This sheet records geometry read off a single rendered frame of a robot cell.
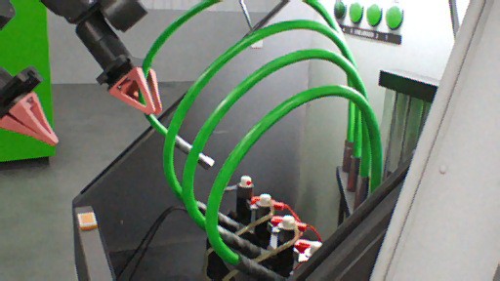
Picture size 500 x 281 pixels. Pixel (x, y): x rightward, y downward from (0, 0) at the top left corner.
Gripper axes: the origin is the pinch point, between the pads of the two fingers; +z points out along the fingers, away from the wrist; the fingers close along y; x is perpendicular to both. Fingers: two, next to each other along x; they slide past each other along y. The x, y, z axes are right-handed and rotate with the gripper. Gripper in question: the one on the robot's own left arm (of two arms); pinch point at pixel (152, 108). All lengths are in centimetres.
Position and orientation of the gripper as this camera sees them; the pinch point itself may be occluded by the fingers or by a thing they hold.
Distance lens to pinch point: 92.4
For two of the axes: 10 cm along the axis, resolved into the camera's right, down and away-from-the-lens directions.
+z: 6.1, 7.8, -1.1
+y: 2.6, -0.6, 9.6
